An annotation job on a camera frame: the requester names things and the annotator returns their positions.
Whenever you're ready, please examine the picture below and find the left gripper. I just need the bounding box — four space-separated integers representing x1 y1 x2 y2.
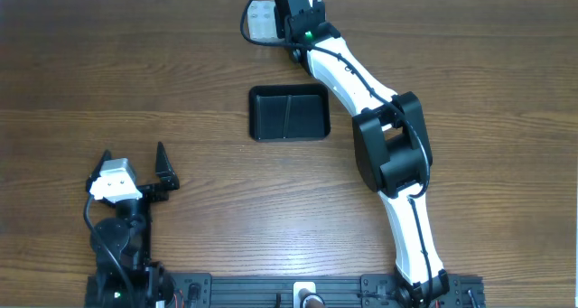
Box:
85 141 181 206

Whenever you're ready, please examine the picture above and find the black tray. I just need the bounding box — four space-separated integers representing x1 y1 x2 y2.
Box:
247 83 332 143

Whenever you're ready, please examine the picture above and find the black cable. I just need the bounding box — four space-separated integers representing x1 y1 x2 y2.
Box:
82 194 136 308
238 0 433 201

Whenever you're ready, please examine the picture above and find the mounting rail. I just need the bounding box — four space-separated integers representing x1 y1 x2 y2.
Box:
85 273 487 308

